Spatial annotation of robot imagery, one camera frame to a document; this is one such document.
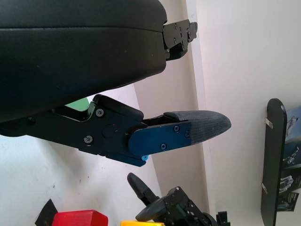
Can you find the green wooden block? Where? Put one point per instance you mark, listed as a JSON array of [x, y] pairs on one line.
[[80, 104]]

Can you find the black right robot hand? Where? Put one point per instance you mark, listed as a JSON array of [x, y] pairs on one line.
[[169, 207]]

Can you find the black tape strip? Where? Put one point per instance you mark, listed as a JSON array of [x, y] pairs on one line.
[[45, 212]]

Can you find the printed dark cardboard box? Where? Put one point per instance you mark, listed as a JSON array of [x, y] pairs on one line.
[[292, 160]]

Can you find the yellow wooden block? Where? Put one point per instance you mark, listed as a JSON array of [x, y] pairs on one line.
[[141, 223]]

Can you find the red wooden block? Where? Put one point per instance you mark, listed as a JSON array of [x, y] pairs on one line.
[[77, 219]]

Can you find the black oblong board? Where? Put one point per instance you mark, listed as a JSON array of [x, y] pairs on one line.
[[272, 160]]

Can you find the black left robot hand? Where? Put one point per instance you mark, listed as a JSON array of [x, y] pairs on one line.
[[70, 58]]

